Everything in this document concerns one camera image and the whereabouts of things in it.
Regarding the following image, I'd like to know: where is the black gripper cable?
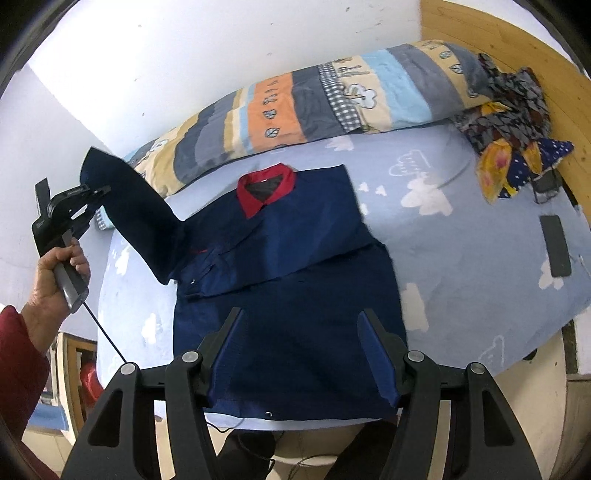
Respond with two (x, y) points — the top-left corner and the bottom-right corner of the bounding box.
(79, 300), (127, 365)

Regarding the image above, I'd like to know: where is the wooden headboard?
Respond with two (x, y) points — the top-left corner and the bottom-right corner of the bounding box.
(420, 0), (591, 217)

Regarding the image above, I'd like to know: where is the light blue cloud bed sheet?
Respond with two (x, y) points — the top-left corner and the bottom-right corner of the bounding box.
(95, 117), (587, 425)

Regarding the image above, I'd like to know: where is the person's left forearm red sleeve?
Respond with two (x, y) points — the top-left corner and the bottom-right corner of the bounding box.
(0, 304), (61, 480)

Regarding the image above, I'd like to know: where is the person's left hand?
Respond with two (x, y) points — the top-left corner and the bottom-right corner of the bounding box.
(21, 242), (92, 356)

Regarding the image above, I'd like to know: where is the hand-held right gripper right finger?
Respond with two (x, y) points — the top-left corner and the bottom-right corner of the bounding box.
(357, 308), (544, 480)

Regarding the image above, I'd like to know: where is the navy jacket with red collar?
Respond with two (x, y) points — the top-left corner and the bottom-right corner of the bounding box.
(81, 147), (408, 422)

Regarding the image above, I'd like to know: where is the navy dotted cloth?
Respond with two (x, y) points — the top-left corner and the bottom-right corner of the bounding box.
(499, 138), (575, 199)

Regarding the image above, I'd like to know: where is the striped patterned blanket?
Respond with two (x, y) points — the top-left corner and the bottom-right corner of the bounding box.
(127, 41), (497, 197)

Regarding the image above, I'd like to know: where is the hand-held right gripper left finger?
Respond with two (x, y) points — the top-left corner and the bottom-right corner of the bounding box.
(60, 307), (245, 480)

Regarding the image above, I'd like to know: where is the black phone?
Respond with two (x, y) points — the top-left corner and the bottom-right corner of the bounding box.
(540, 215), (574, 280)

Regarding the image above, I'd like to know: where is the wooden bedside cabinet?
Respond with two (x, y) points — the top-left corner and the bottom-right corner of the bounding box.
(51, 332), (100, 435)

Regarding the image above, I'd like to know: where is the dark patterned cloth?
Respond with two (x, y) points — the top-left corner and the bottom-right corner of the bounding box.
(450, 53), (552, 153)

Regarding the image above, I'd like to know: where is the red shiny object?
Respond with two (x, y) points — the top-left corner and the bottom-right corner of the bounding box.
(81, 362), (100, 398)

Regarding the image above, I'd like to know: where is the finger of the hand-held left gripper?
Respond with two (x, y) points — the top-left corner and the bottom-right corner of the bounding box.
(74, 205), (107, 243)
(69, 185), (112, 204)

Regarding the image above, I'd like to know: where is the black rectangular device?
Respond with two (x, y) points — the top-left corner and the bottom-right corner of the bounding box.
(533, 173), (561, 204)

